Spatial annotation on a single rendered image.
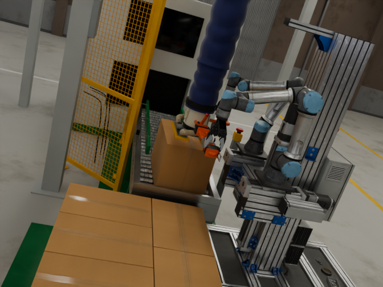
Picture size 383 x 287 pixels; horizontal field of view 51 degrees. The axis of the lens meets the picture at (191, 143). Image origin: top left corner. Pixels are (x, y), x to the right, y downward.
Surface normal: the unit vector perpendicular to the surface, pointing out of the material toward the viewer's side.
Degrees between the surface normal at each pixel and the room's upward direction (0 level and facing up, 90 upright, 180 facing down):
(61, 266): 0
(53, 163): 90
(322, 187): 90
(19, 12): 90
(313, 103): 82
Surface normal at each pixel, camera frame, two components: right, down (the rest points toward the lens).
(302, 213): 0.14, 0.37
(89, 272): 0.27, -0.91
